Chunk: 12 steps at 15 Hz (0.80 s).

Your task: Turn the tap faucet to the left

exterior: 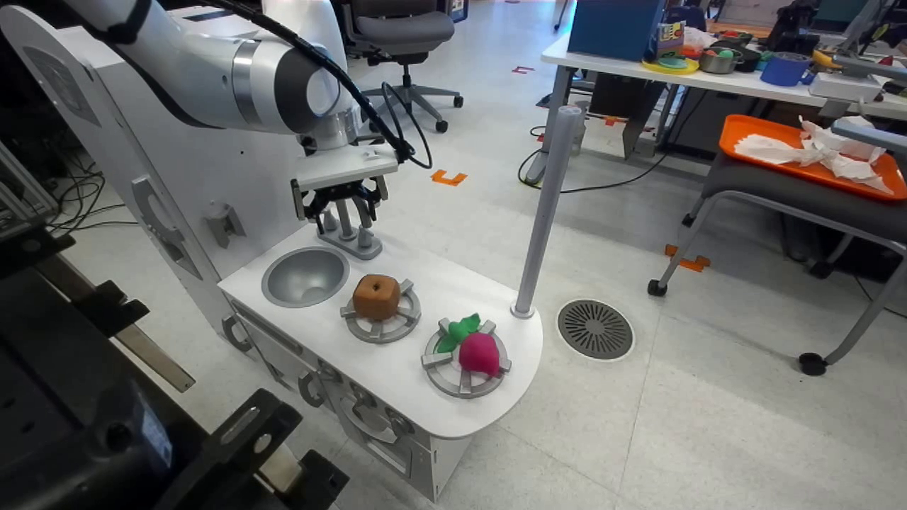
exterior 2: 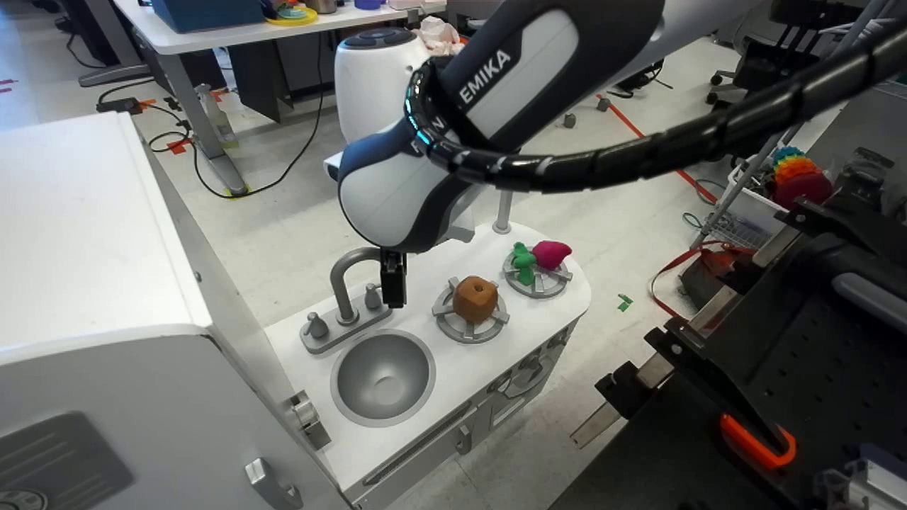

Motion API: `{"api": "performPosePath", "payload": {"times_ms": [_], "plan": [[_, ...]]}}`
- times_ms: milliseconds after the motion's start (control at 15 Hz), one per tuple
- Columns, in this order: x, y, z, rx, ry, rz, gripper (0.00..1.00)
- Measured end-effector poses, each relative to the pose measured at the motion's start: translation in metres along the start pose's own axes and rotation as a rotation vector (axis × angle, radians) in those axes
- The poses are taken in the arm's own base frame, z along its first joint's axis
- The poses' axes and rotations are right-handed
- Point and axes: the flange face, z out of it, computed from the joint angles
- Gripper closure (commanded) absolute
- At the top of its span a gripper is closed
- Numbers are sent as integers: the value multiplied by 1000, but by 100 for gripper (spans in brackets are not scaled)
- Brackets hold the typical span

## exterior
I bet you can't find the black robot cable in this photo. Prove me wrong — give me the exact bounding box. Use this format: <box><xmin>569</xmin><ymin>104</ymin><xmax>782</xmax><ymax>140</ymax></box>
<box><xmin>212</xmin><ymin>0</ymin><xmax>441</xmax><ymax>174</ymax></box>

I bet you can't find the gray toy burner grate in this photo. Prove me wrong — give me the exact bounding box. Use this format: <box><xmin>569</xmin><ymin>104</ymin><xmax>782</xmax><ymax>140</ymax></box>
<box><xmin>338</xmin><ymin>274</ymin><xmax>426</xmax><ymax>346</ymax></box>
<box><xmin>418</xmin><ymin>318</ymin><xmax>517</xmax><ymax>400</ymax></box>

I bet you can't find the white support pole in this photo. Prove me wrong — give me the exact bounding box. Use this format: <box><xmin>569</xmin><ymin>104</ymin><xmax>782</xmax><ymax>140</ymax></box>
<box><xmin>507</xmin><ymin>101</ymin><xmax>588</xmax><ymax>322</ymax></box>

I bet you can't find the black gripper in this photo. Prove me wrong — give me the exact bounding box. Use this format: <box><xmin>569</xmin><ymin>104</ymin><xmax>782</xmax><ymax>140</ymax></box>
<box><xmin>290</xmin><ymin>168</ymin><xmax>391</xmax><ymax>242</ymax></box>

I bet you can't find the white toy kitchen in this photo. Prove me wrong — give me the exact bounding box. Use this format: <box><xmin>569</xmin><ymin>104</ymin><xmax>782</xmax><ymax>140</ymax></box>
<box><xmin>0</xmin><ymin>2</ymin><xmax>547</xmax><ymax>504</ymax></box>

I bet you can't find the black equipment frame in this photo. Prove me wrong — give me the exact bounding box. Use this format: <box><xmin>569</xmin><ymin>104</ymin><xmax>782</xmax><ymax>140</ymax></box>
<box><xmin>0</xmin><ymin>223</ymin><xmax>355</xmax><ymax>510</ymax></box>

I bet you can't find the gray toy tap faucet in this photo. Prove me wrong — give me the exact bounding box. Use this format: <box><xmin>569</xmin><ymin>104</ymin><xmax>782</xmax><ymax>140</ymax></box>
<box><xmin>314</xmin><ymin>202</ymin><xmax>387</xmax><ymax>263</ymax></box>

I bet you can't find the silver toy sink bowl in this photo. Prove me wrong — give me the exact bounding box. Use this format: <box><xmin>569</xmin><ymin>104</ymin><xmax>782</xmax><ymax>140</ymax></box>
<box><xmin>259</xmin><ymin>244</ymin><xmax>355</xmax><ymax>311</ymax></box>

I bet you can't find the white crumpled cloth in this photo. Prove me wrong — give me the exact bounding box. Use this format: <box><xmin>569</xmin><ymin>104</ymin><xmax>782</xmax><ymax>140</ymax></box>
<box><xmin>732</xmin><ymin>117</ymin><xmax>898</xmax><ymax>186</ymax></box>

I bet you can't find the black office chair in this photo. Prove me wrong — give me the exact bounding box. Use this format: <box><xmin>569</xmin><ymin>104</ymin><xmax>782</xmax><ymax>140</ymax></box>
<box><xmin>331</xmin><ymin>0</ymin><xmax>469</xmax><ymax>137</ymax></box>

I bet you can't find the blue bowl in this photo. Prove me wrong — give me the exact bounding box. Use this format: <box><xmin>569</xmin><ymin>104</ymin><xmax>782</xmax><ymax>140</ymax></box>
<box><xmin>757</xmin><ymin>50</ymin><xmax>819</xmax><ymax>87</ymax></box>

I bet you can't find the white table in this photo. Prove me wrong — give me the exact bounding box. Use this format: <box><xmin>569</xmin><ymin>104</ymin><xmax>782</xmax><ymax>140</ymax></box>
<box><xmin>538</xmin><ymin>32</ymin><xmax>907</xmax><ymax>193</ymax></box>

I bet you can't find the orange tray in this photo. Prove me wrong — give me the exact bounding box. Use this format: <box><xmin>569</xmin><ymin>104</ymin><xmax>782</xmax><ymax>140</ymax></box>
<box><xmin>715</xmin><ymin>111</ymin><xmax>907</xmax><ymax>208</ymax></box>

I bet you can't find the gray wheeled cart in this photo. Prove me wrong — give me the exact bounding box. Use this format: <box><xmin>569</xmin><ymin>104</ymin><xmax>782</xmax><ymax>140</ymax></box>
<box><xmin>645</xmin><ymin>147</ymin><xmax>907</xmax><ymax>380</ymax></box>

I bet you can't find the blue box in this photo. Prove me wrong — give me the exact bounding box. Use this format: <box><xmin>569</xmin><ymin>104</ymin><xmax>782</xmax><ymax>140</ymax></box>
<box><xmin>565</xmin><ymin>0</ymin><xmax>670</xmax><ymax>66</ymax></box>

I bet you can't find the gray stove knob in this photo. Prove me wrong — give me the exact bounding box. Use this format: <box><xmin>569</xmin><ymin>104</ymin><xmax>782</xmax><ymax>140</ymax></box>
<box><xmin>219</xmin><ymin>314</ymin><xmax>259</xmax><ymax>355</ymax></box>
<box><xmin>299</xmin><ymin>369</ymin><xmax>334</xmax><ymax>410</ymax></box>

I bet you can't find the pink toy radish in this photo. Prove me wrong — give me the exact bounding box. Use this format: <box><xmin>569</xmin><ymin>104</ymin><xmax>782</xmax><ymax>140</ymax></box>
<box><xmin>433</xmin><ymin>311</ymin><xmax>506</xmax><ymax>382</ymax></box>

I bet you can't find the brown toy bread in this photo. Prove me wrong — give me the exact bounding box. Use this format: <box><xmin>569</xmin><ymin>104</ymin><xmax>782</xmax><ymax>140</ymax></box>
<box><xmin>348</xmin><ymin>273</ymin><xmax>402</xmax><ymax>325</ymax></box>

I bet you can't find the round metal floor drain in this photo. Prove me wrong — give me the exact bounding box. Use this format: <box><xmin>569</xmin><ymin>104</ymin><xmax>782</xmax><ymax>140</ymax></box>
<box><xmin>552</xmin><ymin>298</ymin><xmax>638</xmax><ymax>365</ymax></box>

